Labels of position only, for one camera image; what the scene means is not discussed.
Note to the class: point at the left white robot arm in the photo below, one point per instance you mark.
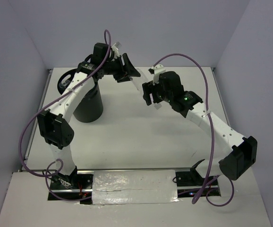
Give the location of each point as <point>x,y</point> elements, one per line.
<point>54,120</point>

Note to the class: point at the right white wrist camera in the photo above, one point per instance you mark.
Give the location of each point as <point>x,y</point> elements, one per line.
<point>156,71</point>

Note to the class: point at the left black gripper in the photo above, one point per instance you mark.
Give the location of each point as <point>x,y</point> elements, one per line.
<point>123,76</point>

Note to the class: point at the black metal base rail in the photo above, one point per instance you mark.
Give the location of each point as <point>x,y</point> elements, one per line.
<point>186,181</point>

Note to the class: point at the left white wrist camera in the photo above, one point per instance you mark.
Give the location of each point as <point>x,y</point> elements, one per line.
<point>115,49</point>

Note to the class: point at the silver foil tape panel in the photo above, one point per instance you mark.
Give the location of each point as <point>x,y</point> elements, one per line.
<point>134,187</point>

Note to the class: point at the crushed clear bottle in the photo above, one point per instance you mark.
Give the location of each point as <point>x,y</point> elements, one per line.
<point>64,84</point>

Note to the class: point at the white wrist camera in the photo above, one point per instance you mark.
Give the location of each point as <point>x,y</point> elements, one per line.
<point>115,49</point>
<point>156,71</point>

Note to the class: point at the black round bin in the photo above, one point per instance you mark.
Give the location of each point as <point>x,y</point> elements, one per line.
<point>90,107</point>

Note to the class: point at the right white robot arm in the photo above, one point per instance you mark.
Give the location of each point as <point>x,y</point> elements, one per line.
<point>240,152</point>

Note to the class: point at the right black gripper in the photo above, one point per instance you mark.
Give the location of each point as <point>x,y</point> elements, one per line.
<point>148,88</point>

